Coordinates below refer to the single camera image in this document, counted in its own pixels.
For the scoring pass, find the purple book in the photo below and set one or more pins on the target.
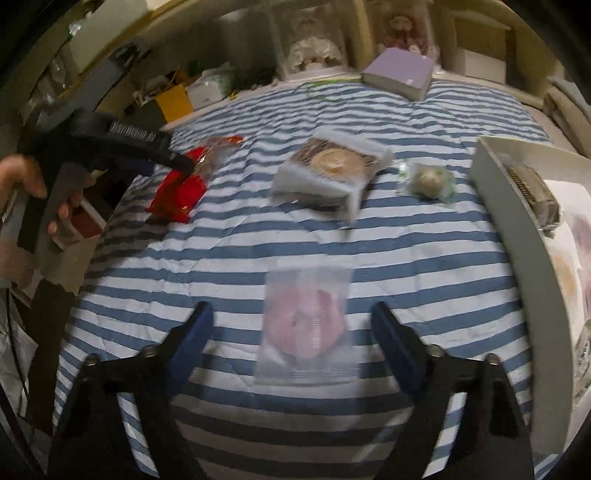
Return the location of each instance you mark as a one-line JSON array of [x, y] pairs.
[[401, 69]]

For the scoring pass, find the black tray pastry packet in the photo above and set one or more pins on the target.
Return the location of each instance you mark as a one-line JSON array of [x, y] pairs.
[[531, 194]]

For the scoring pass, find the red snack packet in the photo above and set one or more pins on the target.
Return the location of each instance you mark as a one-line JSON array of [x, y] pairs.
[[182, 198]]

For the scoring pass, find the white tissue pack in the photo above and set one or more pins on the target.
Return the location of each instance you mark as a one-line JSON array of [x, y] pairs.
[[207, 90]]

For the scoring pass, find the cream wooden bed shelf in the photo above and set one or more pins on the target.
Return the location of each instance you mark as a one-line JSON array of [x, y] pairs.
[[531, 46]]

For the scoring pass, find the green round wrapped sweet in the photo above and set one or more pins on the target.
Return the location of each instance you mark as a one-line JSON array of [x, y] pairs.
[[429, 182]]

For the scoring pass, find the clear packet with dark snack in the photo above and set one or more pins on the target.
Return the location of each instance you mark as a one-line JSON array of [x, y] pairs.
[[217, 154]]

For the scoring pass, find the yellow box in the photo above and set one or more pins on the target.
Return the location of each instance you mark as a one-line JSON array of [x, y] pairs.
[[175, 104]]

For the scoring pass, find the small white storage box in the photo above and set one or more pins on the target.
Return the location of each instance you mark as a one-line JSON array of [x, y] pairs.
[[480, 62]]

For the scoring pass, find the green ribbon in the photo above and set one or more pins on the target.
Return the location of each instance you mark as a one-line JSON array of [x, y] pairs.
[[332, 82]]

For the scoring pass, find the pink donut clear packet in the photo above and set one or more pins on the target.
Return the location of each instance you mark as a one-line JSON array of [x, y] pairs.
[[304, 323]]

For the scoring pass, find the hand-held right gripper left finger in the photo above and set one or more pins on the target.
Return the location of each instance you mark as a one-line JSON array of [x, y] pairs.
[[194, 339]]

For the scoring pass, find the clear box with white flowers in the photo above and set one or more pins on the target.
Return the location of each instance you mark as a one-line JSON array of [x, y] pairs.
[[314, 46]]

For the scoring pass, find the white cardboard box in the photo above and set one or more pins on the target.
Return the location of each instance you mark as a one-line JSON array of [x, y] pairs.
[[517, 230]]

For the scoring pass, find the dark grey box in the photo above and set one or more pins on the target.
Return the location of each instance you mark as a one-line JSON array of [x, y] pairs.
[[147, 113]]

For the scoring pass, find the brown cardboard box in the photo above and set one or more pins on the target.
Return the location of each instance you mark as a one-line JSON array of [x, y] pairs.
[[482, 30]]

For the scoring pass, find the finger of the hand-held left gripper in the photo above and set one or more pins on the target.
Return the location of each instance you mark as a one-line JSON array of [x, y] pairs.
[[124, 165], [138, 136]]

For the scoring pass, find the red box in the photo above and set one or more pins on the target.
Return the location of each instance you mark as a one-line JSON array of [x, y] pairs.
[[83, 221]]

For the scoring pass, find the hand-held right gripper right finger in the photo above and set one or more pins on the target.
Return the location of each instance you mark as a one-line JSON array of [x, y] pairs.
[[392, 339]]

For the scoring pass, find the blue white striped blanket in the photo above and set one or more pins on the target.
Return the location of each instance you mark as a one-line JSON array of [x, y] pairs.
[[231, 249]]

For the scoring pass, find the person's left hand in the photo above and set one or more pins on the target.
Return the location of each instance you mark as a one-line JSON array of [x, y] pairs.
[[27, 177]]

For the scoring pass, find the round pastry clear packet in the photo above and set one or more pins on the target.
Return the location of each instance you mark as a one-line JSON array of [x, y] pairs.
[[332, 166]]

